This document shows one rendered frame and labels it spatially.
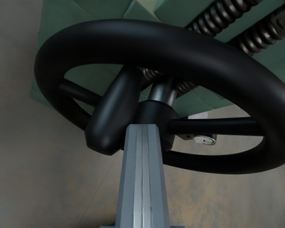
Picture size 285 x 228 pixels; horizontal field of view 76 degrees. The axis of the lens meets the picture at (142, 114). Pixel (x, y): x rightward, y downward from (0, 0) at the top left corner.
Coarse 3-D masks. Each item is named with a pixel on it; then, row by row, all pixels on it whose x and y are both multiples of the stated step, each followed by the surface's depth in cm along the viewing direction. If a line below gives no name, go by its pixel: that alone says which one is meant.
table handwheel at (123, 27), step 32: (64, 32) 12; (96, 32) 11; (128, 32) 10; (160, 32) 10; (192, 32) 10; (64, 64) 14; (128, 64) 12; (160, 64) 11; (192, 64) 10; (224, 64) 10; (256, 64) 10; (64, 96) 23; (96, 96) 21; (160, 96) 23; (224, 96) 12; (256, 96) 11; (160, 128) 20; (192, 128) 19; (224, 128) 17; (256, 128) 15; (192, 160) 30; (224, 160) 26; (256, 160) 20
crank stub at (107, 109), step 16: (128, 80) 11; (112, 96) 11; (128, 96) 11; (96, 112) 10; (112, 112) 10; (128, 112) 10; (96, 128) 10; (112, 128) 10; (96, 144) 10; (112, 144) 10
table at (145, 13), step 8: (136, 0) 18; (144, 0) 18; (152, 0) 19; (128, 8) 19; (136, 8) 18; (144, 8) 18; (152, 8) 19; (128, 16) 20; (136, 16) 19; (144, 16) 19; (152, 16) 19; (280, 72) 31
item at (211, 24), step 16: (224, 0) 14; (240, 0) 14; (256, 0) 13; (208, 16) 16; (224, 16) 15; (240, 16) 15; (272, 16) 15; (208, 32) 16; (256, 32) 16; (272, 32) 15; (240, 48) 17; (256, 48) 16; (144, 80) 25; (176, 96) 26
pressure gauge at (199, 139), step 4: (196, 136) 49; (200, 136) 48; (204, 136) 48; (208, 136) 48; (212, 136) 48; (216, 136) 49; (196, 140) 52; (200, 140) 51; (208, 140) 50; (212, 140) 49; (204, 144) 53; (208, 144) 52; (212, 144) 51
